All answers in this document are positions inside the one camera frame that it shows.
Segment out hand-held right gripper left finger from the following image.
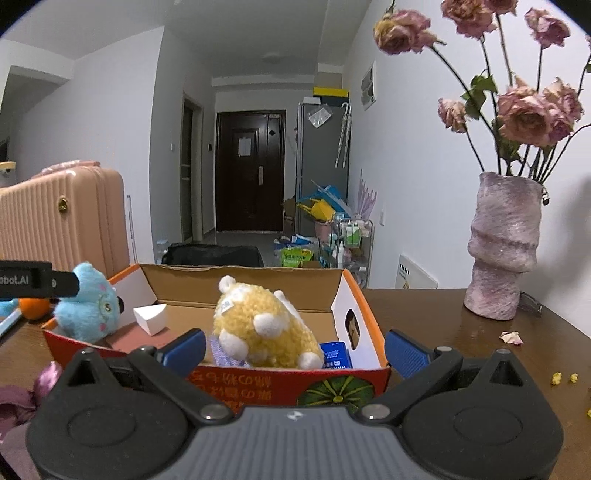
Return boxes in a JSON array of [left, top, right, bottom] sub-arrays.
[[67, 329, 234, 422]]

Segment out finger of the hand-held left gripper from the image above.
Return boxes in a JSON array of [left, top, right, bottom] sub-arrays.
[[51, 271, 80, 297]]

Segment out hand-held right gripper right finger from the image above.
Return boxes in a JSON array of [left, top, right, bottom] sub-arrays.
[[358, 329, 532, 422]]

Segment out light blue plush toy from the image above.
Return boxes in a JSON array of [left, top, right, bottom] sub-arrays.
[[53, 262, 126, 343]]

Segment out small blue tissue packet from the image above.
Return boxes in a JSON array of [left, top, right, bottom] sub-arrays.
[[318, 340, 354, 370]]

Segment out yellow plush hamster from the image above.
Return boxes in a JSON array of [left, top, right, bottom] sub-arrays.
[[212, 275, 325, 370]]

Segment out red cardboard box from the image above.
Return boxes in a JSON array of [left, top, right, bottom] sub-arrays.
[[41, 263, 392, 414]]

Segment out purple satin scrunchie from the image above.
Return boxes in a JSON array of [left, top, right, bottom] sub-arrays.
[[0, 361, 64, 444]]

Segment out orange fruit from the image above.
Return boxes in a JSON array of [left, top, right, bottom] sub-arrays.
[[19, 298, 52, 321]]

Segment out lavender glittery cloth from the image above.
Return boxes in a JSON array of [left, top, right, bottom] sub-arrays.
[[205, 336, 252, 368]]

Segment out pink ribbed vanity case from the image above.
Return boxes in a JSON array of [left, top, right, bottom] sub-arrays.
[[0, 161, 131, 280]]

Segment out white heater panel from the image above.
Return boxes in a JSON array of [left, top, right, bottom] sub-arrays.
[[398, 253, 438, 290]]

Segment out black chair back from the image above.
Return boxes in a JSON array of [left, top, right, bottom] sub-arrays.
[[161, 243, 265, 268]]

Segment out black eyeglasses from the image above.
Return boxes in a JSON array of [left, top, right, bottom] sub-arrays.
[[519, 291, 544, 315]]

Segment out green printed bag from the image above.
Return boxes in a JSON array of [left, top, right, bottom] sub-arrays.
[[281, 247, 315, 268]]

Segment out purple textured vase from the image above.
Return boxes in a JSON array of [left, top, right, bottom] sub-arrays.
[[464, 172, 543, 321]]

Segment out scattered yellow crumbs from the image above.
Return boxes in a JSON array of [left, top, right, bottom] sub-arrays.
[[549, 371, 591, 416]]

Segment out blue and yellow bags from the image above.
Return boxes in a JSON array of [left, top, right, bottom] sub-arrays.
[[295, 182, 352, 222]]

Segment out brown cardboard carton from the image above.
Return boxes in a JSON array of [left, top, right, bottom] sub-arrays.
[[283, 198, 298, 236]]

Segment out dark wooden door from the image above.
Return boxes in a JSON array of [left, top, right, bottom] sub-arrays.
[[215, 110, 286, 233]]

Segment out grey refrigerator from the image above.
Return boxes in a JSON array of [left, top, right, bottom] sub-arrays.
[[295, 102, 351, 232]]

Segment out clear folded umbrella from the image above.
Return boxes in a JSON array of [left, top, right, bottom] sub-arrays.
[[335, 102, 352, 168]]

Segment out clear plastic bag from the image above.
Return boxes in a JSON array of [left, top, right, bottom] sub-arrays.
[[307, 105, 333, 127]]

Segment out bunch of dried pink roses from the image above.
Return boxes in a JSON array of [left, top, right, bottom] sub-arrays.
[[373, 0, 591, 178]]

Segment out yellow and black box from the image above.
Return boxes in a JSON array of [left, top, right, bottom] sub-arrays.
[[313, 85, 349, 103]]

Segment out wire storage cart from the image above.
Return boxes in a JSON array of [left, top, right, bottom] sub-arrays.
[[330, 217, 374, 289]]

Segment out purple wall decoration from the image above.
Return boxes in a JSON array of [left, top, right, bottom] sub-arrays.
[[353, 168, 378, 217]]

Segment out side door frame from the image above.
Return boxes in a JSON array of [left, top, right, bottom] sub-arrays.
[[180, 92, 204, 243]]

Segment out white wall panel box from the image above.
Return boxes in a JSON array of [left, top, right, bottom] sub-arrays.
[[361, 65, 377, 112]]

